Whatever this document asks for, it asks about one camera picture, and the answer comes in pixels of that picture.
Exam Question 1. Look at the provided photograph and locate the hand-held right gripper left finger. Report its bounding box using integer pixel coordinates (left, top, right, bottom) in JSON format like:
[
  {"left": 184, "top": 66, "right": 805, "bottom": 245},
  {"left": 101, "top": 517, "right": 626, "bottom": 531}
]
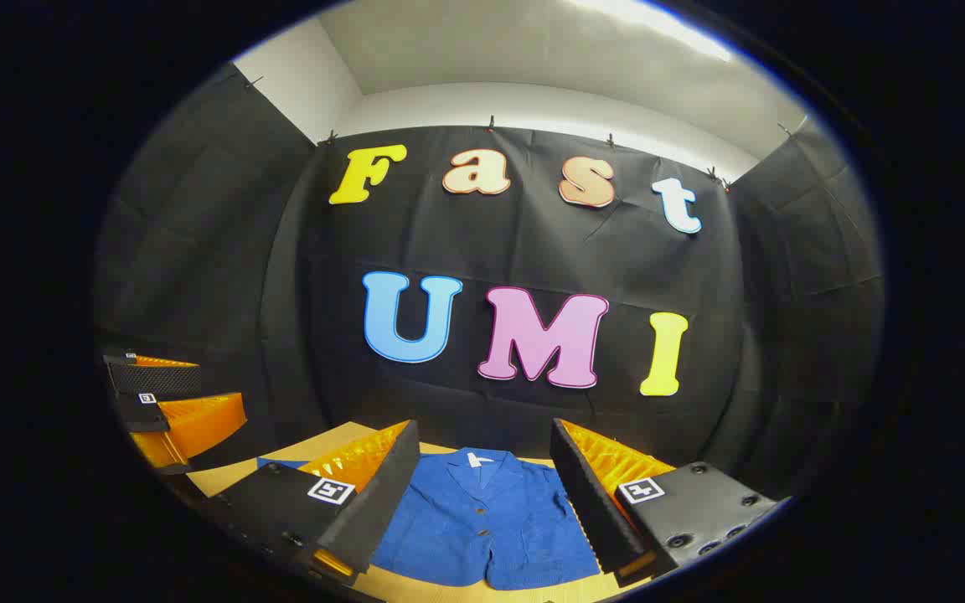
[{"left": 198, "top": 419, "right": 422, "bottom": 587}]

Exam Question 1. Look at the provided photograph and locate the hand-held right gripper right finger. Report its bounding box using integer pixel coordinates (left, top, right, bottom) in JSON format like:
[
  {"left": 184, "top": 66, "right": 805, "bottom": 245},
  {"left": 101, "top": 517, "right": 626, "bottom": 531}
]
[{"left": 550, "top": 417, "right": 781, "bottom": 588}]

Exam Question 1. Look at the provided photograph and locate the blue corduroy jacket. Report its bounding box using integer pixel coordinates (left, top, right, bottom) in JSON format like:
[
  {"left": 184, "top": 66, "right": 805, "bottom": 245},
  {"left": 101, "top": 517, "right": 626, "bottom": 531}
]
[{"left": 256, "top": 446, "right": 602, "bottom": 591}]

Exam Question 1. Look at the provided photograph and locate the black backdrop cloth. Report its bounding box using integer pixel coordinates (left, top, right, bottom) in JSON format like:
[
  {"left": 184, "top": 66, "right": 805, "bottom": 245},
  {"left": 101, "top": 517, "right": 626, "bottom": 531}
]
[{"left": 95, "top": 63, "right": 885, "bottom": 503}]

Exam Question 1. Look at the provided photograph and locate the row of small cloth clips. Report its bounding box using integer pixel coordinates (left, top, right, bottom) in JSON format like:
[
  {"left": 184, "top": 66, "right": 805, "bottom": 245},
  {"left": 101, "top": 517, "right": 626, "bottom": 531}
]
[{"left": 244, "top": 75, "right": 793, "bottom": 189}]

